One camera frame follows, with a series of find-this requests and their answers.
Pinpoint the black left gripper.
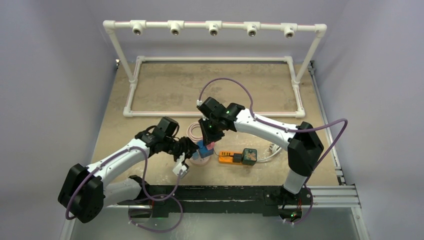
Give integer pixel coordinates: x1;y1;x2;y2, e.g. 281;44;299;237
162;136;199;165

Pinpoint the pink power cord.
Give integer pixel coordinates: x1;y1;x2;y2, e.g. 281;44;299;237
186;121;202;142

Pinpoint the pink small charger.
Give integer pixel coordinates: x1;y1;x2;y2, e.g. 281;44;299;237
205;142;215;150

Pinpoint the blue cube socket adapter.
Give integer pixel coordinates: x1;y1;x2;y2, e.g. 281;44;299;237
196;140;214;158

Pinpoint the pink round socket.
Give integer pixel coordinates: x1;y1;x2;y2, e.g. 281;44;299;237
189;156;211;166

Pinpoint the black power adapter with cord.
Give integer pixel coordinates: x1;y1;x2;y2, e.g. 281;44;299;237
213;150;243;164

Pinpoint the dark green cube plug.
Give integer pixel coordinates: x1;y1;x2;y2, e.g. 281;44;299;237
241;148;258;166

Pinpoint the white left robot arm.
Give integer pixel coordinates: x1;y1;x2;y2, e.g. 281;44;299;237
58;117;199;223

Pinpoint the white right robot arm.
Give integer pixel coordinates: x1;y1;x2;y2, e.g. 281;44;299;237
196;97;324;204

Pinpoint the orange power strip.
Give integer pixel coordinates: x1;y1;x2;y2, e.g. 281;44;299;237
218;150;244;166

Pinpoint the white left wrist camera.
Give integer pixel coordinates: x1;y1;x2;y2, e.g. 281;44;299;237
172;152;189;178

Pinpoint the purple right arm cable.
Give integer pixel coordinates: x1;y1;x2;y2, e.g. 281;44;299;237
197;77;349;186

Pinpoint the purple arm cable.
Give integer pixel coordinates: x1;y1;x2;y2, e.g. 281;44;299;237
197;77;349;186
65;146;185;221

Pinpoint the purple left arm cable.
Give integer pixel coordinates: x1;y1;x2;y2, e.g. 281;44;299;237
65;146;185;221

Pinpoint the white power strip cord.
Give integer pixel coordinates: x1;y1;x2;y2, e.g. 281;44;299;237
256;143;284;163

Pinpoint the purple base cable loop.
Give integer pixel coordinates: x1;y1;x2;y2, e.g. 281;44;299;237
128;195;184;233

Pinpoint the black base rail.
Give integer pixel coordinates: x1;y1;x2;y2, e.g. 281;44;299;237
123;185;313;220

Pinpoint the white PVC pipe frame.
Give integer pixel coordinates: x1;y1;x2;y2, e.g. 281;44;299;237
102;20;328;119

